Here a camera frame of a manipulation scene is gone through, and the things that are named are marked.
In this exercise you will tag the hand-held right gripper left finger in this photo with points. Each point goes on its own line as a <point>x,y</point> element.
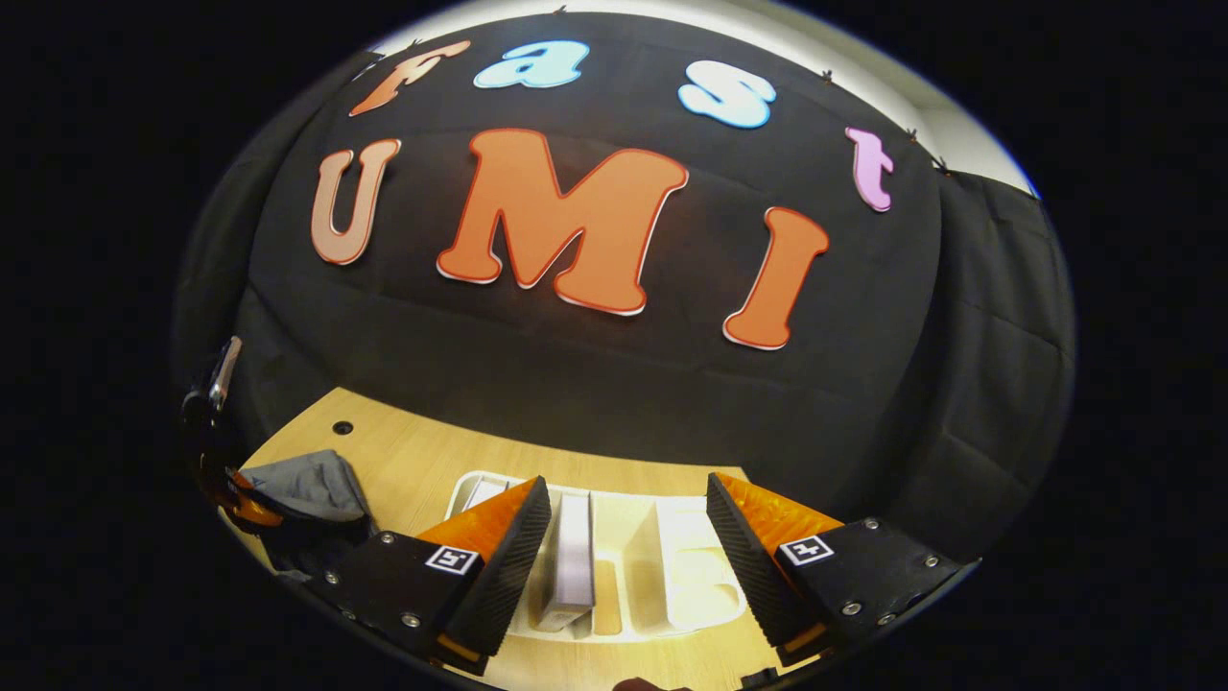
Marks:
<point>504,576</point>

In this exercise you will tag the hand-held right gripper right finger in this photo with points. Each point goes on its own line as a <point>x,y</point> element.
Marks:
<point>753,576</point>

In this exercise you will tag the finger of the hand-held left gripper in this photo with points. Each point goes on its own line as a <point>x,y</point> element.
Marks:
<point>245,504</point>

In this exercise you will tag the grey schoolbag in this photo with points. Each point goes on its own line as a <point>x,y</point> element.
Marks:
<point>307,485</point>

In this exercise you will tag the white bookshelf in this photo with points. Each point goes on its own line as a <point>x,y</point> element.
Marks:
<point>686,566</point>

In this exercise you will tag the grey portrait cover book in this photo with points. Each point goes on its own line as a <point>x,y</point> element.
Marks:
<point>571,547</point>

